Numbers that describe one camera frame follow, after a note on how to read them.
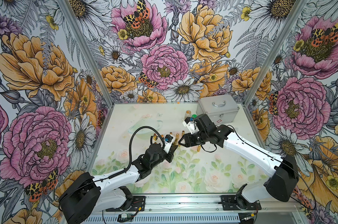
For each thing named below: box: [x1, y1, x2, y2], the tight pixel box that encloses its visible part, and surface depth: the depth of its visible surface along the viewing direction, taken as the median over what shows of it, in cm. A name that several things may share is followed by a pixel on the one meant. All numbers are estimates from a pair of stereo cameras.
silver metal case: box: [196, 94, 240, 126], surface depth 102 cm
